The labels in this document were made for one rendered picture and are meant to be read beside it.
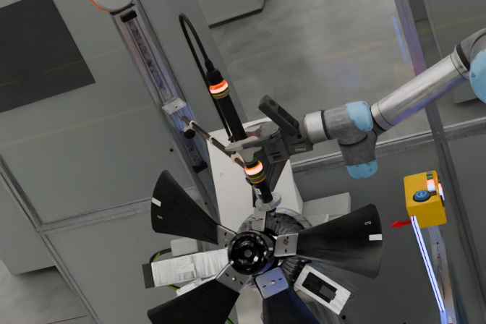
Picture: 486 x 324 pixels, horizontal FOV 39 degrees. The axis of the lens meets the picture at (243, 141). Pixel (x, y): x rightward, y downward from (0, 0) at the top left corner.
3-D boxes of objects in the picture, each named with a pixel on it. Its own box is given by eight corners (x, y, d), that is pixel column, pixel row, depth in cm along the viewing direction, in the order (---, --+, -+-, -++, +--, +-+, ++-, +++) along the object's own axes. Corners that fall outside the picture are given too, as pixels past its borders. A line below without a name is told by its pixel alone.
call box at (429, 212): (411, 202, 221) (403, 176, 216) (442, 195, 217) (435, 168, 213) (414, 233, 207) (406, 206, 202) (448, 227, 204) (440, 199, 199)
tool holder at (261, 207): (249, 202, 186) (236, 173, 182) (270, 189, 188) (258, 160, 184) (263, 215, 179) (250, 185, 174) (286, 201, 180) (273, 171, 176)
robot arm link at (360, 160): (382, 154, 177) (371, 118, 172) (377, 178, 168) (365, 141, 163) (353, 158, 180) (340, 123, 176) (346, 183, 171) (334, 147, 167)
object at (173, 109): (169, 125, 238) (159, 104, 234) (186, 116, 240) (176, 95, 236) (178, 134, 229) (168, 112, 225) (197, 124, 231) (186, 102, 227)
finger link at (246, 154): (231, 170, 172) (266, 158, 171) (223, 150, 170) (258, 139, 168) (231, 164, 175) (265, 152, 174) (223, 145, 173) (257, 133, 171)
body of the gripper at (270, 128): (267, 165, 172) (313, 154, 168) (255, 137, 168) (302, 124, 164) (270, 149, 178) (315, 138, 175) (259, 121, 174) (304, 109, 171)
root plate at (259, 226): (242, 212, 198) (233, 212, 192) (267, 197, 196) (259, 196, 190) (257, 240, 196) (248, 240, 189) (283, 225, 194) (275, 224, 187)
